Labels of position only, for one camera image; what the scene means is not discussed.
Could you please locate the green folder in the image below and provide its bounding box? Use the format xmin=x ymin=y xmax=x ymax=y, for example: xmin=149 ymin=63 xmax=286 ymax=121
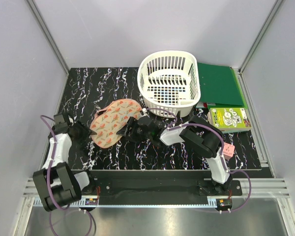
xmin=197 ymin=63 xmax=247 ymax=109

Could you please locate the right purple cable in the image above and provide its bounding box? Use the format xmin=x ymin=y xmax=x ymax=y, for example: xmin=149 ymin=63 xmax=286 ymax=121
xmin=140 ymin=107 xmax=252 ymax=213

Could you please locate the aluminium front rail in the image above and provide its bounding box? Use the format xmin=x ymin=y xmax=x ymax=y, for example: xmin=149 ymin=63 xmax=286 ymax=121
xmin=22 ymin=177 xmax=291 ymax=209

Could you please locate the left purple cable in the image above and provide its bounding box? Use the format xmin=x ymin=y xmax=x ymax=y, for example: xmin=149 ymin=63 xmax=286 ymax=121
xmin=40 ymin=115 xmax=96 ymax=236

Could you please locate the pink mesh bra laundry bag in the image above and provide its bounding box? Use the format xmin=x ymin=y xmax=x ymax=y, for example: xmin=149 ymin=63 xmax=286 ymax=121
xmin=90 ymin=99 xmax=142 ymax=148

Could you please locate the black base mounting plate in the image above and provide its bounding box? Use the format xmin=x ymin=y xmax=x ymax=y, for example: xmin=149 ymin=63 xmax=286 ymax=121
xmin=90 ymin=170 xmax=243 ymax=207

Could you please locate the pink cube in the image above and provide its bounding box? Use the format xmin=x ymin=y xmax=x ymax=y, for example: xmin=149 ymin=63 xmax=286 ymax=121
xmin=223 ymin=143 xmax=235 ymax=160

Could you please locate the white plastic laundry basket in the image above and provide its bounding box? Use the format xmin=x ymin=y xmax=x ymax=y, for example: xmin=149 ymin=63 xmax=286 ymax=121
xmin=137 ymin=50 xmax=201 ymax=118

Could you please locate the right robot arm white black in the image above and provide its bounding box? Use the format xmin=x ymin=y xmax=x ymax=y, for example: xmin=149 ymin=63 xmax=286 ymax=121
xmin=117 ymin=116 xmax=232 ymax=196

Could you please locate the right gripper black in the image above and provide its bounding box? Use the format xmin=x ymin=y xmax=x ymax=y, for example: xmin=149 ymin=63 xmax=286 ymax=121
xmin=117 ymin=117 xmax=152 ymax=144

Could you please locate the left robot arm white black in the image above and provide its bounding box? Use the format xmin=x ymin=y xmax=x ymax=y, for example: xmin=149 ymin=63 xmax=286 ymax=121
xmin=32 ymin=113 xmax=96 ymax=212

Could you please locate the purple cable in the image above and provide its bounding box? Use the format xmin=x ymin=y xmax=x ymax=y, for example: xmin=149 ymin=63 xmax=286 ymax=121
xmin=40 ymin=115 xmax=96 ymax=236
xmin=140 ymin=107 xmax=252 ymax=213

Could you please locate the green illustrated book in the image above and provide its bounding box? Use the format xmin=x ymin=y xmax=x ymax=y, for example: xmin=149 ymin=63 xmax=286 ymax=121
xmin=207 ymin=108 xmax=252 ymax=133

